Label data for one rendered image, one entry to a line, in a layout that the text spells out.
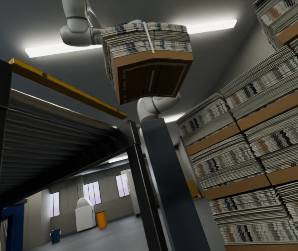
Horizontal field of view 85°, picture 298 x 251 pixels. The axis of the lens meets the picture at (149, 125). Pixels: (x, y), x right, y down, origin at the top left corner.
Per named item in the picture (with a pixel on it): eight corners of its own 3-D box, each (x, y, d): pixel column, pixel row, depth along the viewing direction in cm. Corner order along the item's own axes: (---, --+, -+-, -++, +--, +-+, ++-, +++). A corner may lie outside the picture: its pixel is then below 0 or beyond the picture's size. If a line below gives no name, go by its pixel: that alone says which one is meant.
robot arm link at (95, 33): (93, 49, 92) (104, 49, 93) (90, 34, 84) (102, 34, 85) (92, 38, 95) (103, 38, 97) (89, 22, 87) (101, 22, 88)
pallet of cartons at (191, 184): (202, 196, 709) (196, 179, 740) (174, 205, 689) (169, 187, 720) (196, 197, 793) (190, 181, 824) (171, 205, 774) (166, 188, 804)
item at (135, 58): (146, 96, 94) (143, 91, 95) (153, 57, 68) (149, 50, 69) (119, 105, 90) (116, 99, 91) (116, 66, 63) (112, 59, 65)
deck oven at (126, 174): (130, 217, 800) (122, 176, 881) (154, 209, 823) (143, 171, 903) (130, 219, 662) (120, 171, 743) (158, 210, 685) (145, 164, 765)
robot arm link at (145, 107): (145, 126, 151) (140, 106, 159) (163, 117, 145) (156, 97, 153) (136, 121, 137) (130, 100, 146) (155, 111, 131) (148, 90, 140)
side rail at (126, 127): (142, 145, 75) (135, 122, 80) (135, 143, 70) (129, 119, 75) (-5, 212, 123) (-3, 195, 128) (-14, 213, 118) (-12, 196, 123)
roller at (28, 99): (117, 139, 77) (122, 129, 77) (-16, 104, 37) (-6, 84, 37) (111, 135, 80) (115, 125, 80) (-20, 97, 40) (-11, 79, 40)
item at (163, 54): (176, 97, 96) (175, 91, 98) (194, 60, 70) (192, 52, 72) (149, 96, 94) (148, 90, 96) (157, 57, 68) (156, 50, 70)
